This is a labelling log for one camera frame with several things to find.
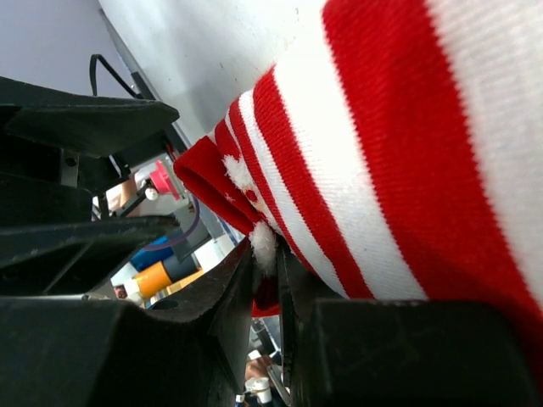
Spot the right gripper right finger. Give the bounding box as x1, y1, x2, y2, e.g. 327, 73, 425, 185
277, 247, 542, 406

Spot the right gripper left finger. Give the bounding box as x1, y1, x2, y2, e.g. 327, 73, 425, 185
1, 241, 254, 406

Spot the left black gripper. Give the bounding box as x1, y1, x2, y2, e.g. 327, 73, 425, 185
1, 77, 179, 297

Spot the red white striped sock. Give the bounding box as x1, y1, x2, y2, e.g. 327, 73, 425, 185
172, 0, 543, 318

